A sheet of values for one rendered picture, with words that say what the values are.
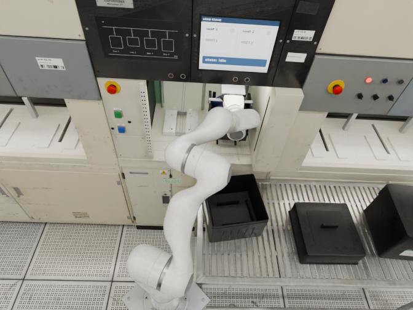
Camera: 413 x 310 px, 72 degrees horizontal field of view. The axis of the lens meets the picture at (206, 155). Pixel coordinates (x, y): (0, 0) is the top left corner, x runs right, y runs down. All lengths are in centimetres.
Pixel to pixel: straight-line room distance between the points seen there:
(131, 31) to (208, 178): 62
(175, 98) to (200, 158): 119
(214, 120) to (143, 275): 55
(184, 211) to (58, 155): 106
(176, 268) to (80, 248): 153
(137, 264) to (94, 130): 77
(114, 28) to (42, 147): 94
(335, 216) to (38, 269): 199
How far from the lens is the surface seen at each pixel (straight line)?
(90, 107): 144
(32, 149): 190
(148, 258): 101
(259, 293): 225
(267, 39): 117
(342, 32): 126
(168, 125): 178
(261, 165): 159
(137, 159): 165
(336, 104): 144
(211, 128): 90
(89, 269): 234
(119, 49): 122
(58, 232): 254
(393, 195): 166
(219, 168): 86
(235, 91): 148
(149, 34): 116
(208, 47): 117
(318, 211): 160
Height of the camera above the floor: 212
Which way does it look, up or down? 49 degrees down
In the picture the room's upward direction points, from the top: 6 degrees clockwise
